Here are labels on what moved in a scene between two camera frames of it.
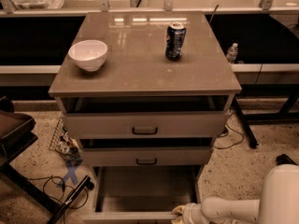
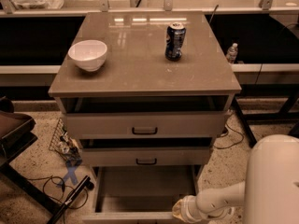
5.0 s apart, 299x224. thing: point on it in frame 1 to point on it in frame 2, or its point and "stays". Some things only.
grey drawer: x=141 y=194 stays
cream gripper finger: x=177 y=215 to x=177 y=210
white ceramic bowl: x=89 y=54 stays
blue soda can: x=175 y=36 stays
